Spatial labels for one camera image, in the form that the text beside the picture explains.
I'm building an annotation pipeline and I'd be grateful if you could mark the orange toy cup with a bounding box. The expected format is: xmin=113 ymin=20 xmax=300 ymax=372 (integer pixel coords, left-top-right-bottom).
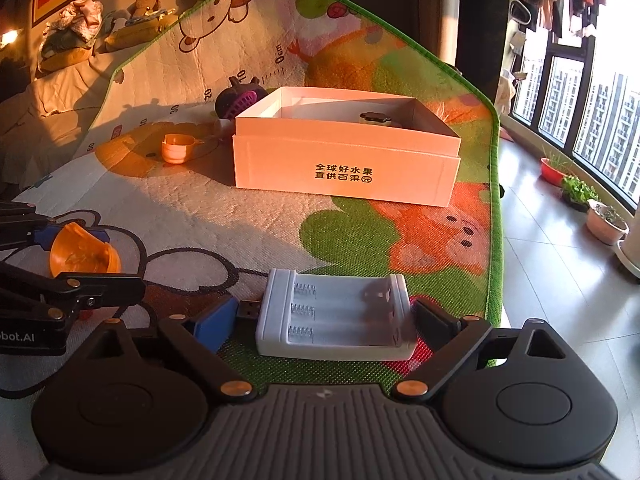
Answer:
xmin=161 ymin=133 xmax=205 ymax=165

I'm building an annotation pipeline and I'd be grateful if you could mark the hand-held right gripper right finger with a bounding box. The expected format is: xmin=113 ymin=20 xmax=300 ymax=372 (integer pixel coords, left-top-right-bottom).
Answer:
xmin=394 ymin=298 xmax=581 ymax=402

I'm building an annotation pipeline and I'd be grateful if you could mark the white cardboard box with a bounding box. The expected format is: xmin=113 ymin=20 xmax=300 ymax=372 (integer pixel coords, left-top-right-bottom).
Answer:
xmin=232 ymin=86 xmax=462 ymax=208

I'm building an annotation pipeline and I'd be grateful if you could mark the long yellow cushion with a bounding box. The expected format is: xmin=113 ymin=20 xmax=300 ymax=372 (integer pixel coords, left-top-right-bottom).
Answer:
xmin=105 ymin=12 xmax=179 ymax=52

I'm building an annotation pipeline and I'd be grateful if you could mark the orange plastic half shell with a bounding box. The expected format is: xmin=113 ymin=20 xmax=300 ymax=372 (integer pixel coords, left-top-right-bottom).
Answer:
xmin=50 ymin=222 xmax=122 ymax=279

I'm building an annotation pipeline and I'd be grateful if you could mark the beige bed sheet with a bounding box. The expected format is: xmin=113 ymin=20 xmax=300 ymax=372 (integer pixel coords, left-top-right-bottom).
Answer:
xmin=0 ymin=52 xmax=122 ymax=197

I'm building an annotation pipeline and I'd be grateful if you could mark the white battery charger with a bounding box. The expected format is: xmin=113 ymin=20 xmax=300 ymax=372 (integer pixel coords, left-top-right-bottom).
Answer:
xmin=235 ymin=268 xmax=418 ymax=362

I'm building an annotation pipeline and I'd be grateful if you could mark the cartoon printed play mat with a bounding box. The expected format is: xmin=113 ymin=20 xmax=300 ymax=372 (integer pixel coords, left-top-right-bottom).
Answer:
xmin=0 ymin=0 xmax=505 ymax=411

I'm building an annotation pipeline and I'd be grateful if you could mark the brown teddy bear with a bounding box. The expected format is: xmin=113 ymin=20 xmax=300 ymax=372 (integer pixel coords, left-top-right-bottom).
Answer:
xmin=131 ymin=0 xmax=164 ymax=19

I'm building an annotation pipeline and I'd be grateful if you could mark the red flower pot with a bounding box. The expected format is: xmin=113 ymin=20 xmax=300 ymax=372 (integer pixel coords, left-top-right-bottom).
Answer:
xmin=540 ymin=157 xmax=576 ymax=189

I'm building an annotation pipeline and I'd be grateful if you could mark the white plant pot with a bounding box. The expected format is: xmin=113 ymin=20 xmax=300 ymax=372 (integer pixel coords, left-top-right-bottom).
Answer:
xmin=617 ymin=236 xmax=640 ymax=279

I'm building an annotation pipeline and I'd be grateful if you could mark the black window frame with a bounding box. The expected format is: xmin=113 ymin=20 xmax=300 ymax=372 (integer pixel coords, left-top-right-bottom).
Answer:
xmin=510 ymin=30 xmax=640 ymax=213

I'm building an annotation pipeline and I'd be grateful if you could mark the pink plastic toy basket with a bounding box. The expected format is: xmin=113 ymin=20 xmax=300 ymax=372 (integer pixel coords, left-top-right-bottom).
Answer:
xmin=222 ymin=88 xmax=267 ymax=120

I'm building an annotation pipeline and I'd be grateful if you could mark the dark purple toy basket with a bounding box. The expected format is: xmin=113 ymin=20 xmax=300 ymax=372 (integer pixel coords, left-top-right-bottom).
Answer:
xmin=215 ymin=75 xmax=266 ymax=121

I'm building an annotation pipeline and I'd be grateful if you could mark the black pot with green plant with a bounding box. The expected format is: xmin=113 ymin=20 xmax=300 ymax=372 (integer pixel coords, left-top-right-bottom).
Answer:
xmin=560 ymin=175 xmax=599 ymax=213

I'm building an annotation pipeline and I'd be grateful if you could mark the small yellow cushion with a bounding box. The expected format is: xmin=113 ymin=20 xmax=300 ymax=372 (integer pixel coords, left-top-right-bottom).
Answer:
xmin=40 ymin=44 xmax=96 ymax=72

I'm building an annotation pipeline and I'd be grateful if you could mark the pale pink flower pot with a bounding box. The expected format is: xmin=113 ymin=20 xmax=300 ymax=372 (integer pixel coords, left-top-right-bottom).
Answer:
xmin=586 ymin=200 xmax=630 ymax=246

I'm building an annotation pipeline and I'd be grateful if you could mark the floral crumpled cloth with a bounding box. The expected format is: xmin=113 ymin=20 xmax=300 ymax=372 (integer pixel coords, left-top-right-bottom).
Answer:
xmin=49 ymin=1 xmax=104 ymax=42

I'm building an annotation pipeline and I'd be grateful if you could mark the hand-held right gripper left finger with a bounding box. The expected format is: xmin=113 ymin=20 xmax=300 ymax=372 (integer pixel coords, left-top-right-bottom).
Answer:
xmin=82 ymin=295 xmax=254 ymax=402

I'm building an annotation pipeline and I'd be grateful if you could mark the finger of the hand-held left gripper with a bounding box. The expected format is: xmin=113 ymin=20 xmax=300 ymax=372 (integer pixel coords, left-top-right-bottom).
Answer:
xmin=0 ymin=261 xmax=147 ymax=322
xmin=0 ymin=202 xmax=69 ymax=261

